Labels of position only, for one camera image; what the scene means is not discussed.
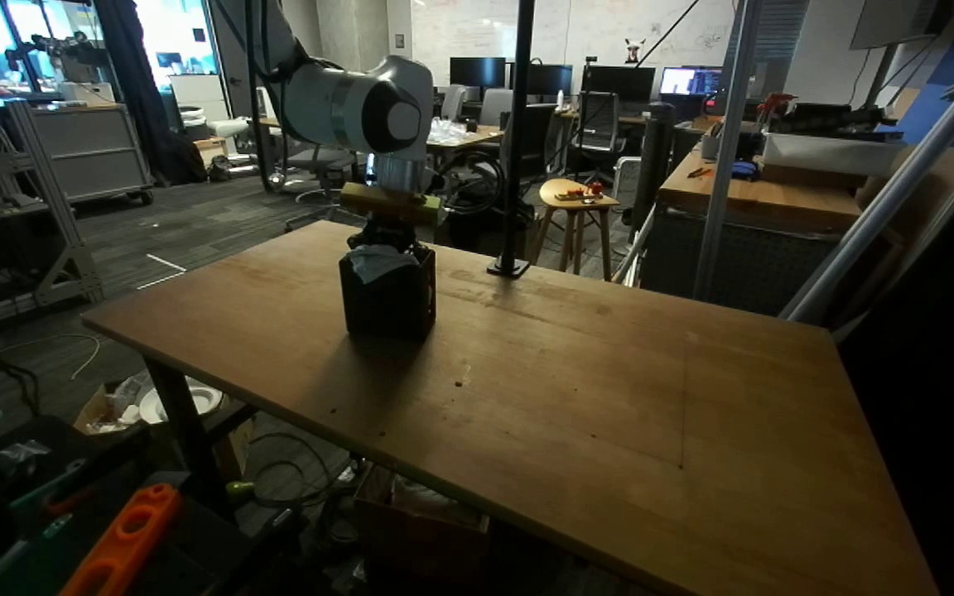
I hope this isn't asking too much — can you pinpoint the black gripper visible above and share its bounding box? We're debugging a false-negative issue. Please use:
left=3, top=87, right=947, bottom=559
left=345, top=216, right=428, bottom=267

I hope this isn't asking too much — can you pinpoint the black perforated box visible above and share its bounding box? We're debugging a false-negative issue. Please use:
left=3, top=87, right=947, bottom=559
left=338, top=241, right=439, bottom=344

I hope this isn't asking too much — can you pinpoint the light wooden meeting table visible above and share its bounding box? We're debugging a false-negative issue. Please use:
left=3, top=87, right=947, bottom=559
left=425, top=114, right=508, bottom=153

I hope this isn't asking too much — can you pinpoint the black vertical pole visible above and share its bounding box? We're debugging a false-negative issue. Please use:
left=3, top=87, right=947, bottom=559
left=484, top=0, right=539, bottom=281

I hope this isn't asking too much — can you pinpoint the round wooden stool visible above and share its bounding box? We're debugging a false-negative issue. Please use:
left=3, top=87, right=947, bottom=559
left=527, top=175, right=624, bottom=281

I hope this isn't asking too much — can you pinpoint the dark computer monitor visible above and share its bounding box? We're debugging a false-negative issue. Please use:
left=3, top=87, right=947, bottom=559
left=581, top=63, right=658, bottom=109
left=522, top=58, right=576, bottom=102
left=448, top=51, right=511, bottom=91

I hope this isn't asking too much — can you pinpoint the white bowl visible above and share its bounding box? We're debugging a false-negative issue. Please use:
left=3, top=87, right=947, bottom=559
left=135, top=378, right=224, bottom=431

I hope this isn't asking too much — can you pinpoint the black office chair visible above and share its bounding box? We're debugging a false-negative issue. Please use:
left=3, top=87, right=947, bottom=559
left=573, top=89, right=626, bottom=160

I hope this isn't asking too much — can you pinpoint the black table leg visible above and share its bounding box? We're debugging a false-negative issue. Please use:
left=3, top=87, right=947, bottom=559
left=141, top=358, right=224, bottom=510

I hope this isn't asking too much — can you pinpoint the white drawer cabinet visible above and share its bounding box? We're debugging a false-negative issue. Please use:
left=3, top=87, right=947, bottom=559
left=22, top=99, right=157, bottom=209

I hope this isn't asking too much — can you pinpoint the lit blue computer monitor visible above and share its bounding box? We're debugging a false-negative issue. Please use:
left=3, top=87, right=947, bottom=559
left=656, top=63, right=729, bottom=102

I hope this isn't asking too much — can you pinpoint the grey upright metal pole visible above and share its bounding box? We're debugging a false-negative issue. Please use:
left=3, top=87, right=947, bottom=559
left=689, top=0, right=757, bottom=304

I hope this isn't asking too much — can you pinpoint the wooden top workbench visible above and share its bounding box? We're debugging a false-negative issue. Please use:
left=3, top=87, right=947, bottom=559
left=638, top=142, right=910, bottom=325

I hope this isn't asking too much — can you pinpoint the orange plastic object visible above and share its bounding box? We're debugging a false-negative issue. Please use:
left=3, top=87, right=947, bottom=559
left=60, top=479, right=185, bottom=596

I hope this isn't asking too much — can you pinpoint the white printer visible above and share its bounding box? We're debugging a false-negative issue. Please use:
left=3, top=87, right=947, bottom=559
left=757, top=99, right=908, bottom=177

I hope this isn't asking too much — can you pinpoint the grey diagonal metal pole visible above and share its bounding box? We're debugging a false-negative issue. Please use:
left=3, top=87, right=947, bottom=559
left=778, top=37, right=954, bottom=326

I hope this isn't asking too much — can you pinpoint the dark floor cable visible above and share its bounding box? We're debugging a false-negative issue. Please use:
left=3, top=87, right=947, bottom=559
left=237, top=427, right=355, bottom=510

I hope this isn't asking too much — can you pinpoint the white metal frame shelf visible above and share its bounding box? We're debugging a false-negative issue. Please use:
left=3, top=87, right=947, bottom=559
left=0, top=97, right=105, bottom=340

